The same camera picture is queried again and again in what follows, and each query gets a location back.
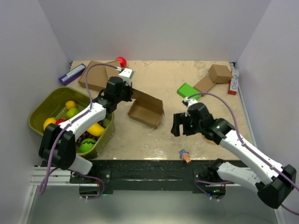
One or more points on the olive green plastic bin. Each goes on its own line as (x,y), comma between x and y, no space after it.
(54,106)

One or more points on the green paper box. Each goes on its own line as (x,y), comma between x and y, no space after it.
(185,90)

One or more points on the small orange fruit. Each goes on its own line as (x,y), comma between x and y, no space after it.
(70,104)

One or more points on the red dragon fruit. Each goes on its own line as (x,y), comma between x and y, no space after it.
(60,120)

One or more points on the yellow mango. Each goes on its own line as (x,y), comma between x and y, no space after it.
(96,130)

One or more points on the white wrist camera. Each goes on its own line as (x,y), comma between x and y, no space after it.
(190,101)
(126,74)

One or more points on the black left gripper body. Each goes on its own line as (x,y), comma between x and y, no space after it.
(125,94)

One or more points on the yellow lemon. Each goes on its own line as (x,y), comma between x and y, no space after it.
(48,121)

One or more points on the red white toothpaste box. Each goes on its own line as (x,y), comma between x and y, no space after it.
(233,84)

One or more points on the flat small brown box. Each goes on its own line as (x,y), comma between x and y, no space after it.
(204,85)

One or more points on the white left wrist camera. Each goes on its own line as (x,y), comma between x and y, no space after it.
(126,74)

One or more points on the medium brown box on top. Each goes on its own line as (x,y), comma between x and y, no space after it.
(112,71)

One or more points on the green striped ball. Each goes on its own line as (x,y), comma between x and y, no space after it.
(87,144)

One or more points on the purple grapes bunch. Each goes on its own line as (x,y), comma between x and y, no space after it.
(86,135)

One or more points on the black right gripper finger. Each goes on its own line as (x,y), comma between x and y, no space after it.
(188,126)
(178,119)

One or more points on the small brown cube box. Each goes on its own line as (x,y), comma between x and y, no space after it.
(220,74)

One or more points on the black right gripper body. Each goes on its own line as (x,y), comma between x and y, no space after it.
(198,127)

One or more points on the small colourful toy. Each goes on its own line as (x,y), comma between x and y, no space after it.
(185,156)

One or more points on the red apple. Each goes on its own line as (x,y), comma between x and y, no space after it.
(122,61)

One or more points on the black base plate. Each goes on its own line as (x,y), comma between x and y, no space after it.
(151,175)

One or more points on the large flat brown box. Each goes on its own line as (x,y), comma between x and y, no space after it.
(97,78)

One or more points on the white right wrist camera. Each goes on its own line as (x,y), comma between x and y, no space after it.
(190,101)

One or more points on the purple toothpaste box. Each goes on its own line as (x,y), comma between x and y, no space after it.
(71,75)

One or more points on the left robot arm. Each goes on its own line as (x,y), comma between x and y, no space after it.
(58,144)

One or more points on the green pear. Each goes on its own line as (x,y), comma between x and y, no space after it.
(72,112)

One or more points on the brown cardboard box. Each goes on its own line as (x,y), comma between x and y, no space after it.
(146,109)

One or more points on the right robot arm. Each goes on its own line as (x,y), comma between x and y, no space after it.
(271,181)

